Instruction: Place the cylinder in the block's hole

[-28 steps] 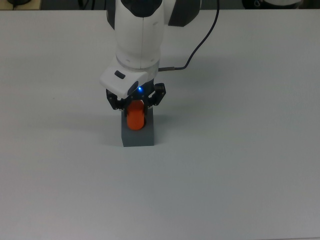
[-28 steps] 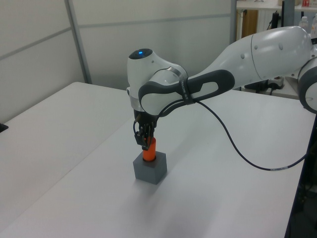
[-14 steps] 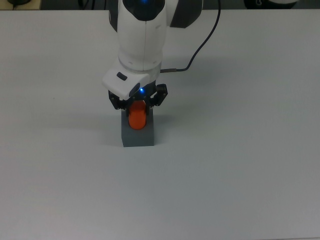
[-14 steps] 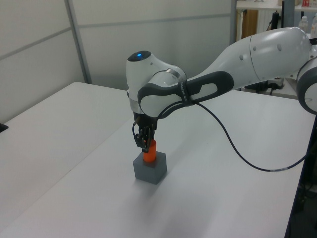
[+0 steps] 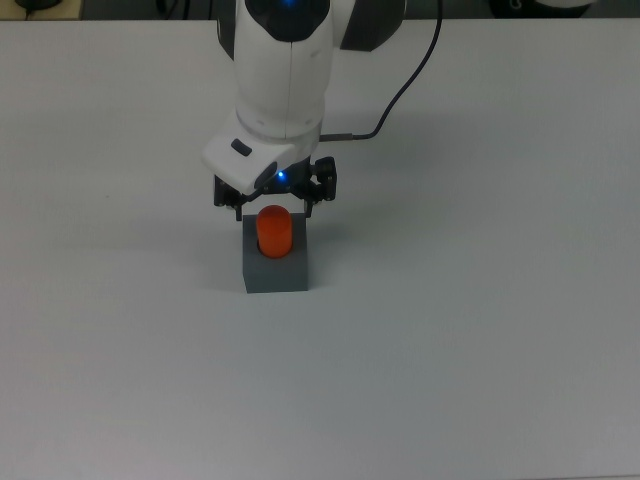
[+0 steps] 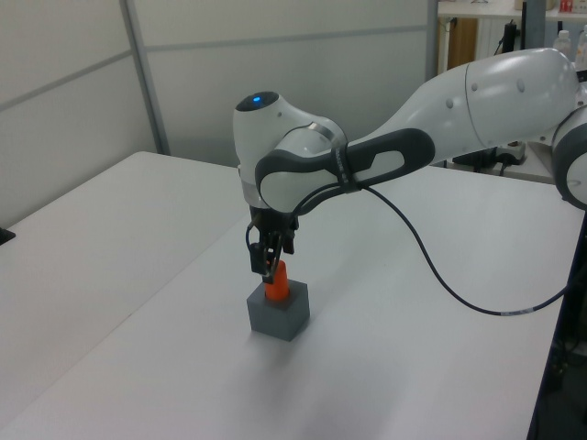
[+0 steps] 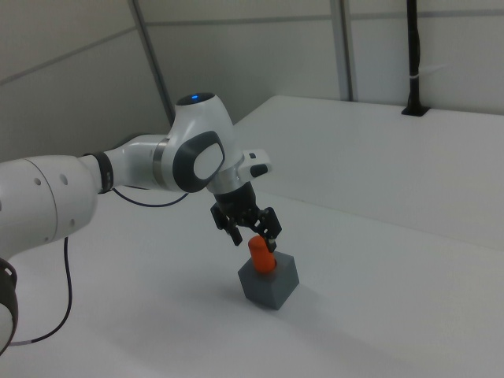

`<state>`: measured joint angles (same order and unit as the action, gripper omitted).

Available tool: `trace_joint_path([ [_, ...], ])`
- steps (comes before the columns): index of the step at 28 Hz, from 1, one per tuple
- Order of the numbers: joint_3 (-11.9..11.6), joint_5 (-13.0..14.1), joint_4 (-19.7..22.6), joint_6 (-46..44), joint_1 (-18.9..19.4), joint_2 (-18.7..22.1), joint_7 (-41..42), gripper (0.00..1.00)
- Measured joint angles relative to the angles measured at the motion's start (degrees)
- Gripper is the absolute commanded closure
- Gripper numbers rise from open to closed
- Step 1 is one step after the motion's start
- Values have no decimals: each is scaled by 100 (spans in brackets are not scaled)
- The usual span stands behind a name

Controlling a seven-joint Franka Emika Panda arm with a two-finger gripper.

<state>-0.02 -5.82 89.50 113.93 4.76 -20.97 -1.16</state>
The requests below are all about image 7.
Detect white cable tie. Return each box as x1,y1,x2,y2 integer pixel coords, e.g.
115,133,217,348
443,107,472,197
408,65,448,81

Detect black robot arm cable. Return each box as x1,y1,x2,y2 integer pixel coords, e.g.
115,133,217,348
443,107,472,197
7,187,191,347

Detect orange cylinder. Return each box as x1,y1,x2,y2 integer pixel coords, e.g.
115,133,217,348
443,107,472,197
246,235,277,275

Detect grey block with round hole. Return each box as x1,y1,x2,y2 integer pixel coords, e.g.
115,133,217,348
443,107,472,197
237,254,300,311

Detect black pole with base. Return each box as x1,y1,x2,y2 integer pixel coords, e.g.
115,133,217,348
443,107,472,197
400,0,431,117

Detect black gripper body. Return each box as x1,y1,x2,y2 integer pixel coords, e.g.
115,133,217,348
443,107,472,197
213,183,261,221

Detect grey partition post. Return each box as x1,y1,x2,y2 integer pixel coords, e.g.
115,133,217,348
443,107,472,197
339,0,360,102
131,0,177,127

